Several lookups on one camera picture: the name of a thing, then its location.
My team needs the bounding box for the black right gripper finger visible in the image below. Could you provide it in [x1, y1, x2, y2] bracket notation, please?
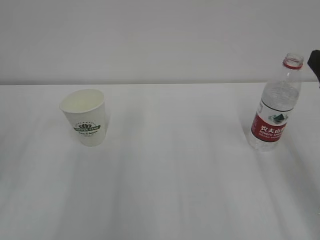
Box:
[307, 49, 320, 83]

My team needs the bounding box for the clear water bottle red label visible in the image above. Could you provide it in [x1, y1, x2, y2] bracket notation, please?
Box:
[247, 53, 304, 151]

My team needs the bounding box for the white paper cup green logo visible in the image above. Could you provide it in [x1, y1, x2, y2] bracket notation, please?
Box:
[59, 89, 107, 147]

